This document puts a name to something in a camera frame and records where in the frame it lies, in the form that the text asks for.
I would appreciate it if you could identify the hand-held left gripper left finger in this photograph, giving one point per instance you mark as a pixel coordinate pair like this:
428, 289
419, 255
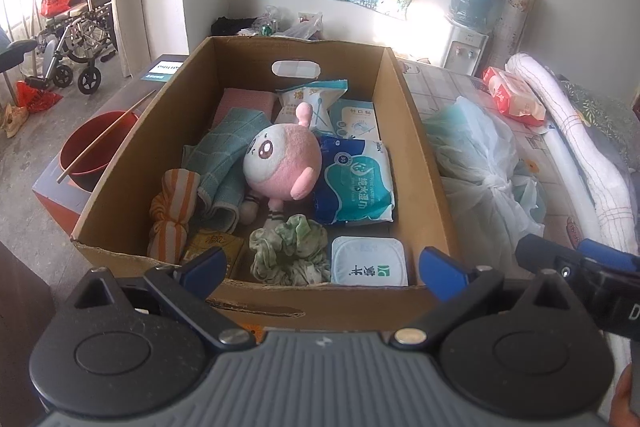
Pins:
205, 269

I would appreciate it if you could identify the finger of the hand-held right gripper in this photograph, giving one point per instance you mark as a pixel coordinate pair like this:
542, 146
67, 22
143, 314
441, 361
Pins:
545, 254
607, 253

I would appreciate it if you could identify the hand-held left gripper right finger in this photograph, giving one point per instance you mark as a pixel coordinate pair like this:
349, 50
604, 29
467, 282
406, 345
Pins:
440, 272

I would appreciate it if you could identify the orange striped cloth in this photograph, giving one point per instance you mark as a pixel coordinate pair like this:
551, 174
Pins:
172, 212

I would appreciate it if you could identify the brown cardboard box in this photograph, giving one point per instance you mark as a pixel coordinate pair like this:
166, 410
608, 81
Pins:
410, 167

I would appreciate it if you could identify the teal checked towel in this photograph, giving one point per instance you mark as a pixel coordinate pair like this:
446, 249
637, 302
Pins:
215, 157

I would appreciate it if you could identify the blue wet wipes pack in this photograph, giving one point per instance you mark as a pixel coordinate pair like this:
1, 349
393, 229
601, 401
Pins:
355, 182

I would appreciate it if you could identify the pink white plush toy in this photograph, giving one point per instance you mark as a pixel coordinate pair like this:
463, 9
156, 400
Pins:
285, 157

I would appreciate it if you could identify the white blue cotton swab packet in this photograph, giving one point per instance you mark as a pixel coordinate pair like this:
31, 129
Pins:
300, 99

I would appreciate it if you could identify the person's right hand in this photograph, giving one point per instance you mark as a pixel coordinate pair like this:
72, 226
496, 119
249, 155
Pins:
624, 402

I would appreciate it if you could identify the yellow small box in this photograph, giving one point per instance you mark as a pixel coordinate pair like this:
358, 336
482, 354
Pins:
212, 247

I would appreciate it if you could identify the white wipes tub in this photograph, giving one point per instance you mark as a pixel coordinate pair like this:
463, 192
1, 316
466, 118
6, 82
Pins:
367, 259

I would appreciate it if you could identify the white foam roll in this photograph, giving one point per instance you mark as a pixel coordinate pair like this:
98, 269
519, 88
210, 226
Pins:
570, 172

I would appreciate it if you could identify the green white scrunchie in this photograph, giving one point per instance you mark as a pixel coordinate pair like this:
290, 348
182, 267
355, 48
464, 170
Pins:
290, 252

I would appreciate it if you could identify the white plastic bag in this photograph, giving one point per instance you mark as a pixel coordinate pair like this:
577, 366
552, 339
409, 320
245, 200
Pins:
475, 157

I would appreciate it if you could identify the grey leaf print pillow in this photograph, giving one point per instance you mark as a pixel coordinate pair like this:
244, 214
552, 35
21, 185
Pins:
605, 117

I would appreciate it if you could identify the grey white quilt yellow flowers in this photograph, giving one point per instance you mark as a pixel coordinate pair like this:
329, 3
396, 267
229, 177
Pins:
575, 117

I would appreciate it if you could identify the red beige wet wipes pack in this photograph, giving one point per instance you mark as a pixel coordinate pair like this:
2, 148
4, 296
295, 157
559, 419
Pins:
515, 97

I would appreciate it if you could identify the wooden chopstick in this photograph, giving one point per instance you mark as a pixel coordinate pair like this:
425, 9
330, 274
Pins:
105, 138

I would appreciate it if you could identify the red bowl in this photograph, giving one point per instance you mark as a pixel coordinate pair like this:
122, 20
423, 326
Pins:
87, 147

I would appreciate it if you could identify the white blue face mask pack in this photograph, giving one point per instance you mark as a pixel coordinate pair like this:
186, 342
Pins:
357, 119

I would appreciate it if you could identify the dark brown furniture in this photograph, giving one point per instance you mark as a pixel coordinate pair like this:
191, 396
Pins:
22, 337

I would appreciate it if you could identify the rolled patterned mat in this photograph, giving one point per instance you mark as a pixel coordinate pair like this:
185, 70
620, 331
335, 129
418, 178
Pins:
517, 22

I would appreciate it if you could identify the red plastic bag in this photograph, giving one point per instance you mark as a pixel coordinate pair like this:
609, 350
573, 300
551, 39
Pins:
37, 97

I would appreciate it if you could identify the black cloth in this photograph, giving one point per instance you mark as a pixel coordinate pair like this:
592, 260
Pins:
227, 26

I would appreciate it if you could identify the clear plastic bag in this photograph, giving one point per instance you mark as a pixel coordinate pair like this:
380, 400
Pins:
305, 27

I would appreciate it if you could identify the wheelchair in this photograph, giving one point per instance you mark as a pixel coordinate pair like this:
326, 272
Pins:
75, 37

